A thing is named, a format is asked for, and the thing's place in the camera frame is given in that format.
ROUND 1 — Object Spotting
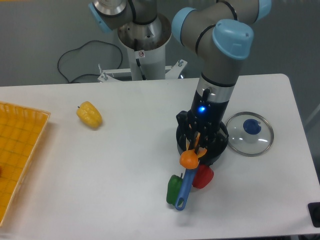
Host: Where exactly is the glass lid blue knob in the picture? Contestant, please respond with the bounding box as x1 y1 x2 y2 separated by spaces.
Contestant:
225 111 275 157

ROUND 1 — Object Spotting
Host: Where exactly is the green toy bell pepper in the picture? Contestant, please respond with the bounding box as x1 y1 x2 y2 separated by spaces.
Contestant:
166 175 183 205

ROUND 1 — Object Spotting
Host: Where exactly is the black object table corner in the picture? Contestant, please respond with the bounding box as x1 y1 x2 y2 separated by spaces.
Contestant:
307 202 320 228

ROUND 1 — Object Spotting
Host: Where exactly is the yellow plastic basket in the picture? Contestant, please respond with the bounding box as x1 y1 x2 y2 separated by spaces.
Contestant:
0 101 51 225

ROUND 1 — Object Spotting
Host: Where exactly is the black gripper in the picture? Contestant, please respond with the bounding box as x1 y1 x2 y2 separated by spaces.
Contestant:
186 91 229 158

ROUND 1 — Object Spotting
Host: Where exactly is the red toy bell pepper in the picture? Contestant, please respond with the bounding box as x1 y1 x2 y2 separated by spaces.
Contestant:
192 164 214 189

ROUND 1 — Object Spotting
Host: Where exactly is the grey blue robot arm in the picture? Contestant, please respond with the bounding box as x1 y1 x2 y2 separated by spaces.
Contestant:
88 0 272 163

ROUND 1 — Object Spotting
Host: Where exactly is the long orange toy bread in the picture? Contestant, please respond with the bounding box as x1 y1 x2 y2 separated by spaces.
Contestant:
179 149 199 170

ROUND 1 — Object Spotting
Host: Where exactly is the black pot blue handle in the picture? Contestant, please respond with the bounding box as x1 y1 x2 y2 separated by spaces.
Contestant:
166 120 229 211

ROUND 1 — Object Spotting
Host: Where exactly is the black cable on floor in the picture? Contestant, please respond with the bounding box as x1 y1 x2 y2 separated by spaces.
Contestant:
57 40 124 84

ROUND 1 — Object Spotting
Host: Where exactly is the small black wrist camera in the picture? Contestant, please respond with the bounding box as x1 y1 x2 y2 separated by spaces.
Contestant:
176 110 189 135

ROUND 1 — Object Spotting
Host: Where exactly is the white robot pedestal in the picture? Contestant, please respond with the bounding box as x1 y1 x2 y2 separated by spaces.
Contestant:
97 14 191 83

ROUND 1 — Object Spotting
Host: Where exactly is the yellow toy bell pepper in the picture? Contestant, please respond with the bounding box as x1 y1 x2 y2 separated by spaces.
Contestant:
76 101 103 129

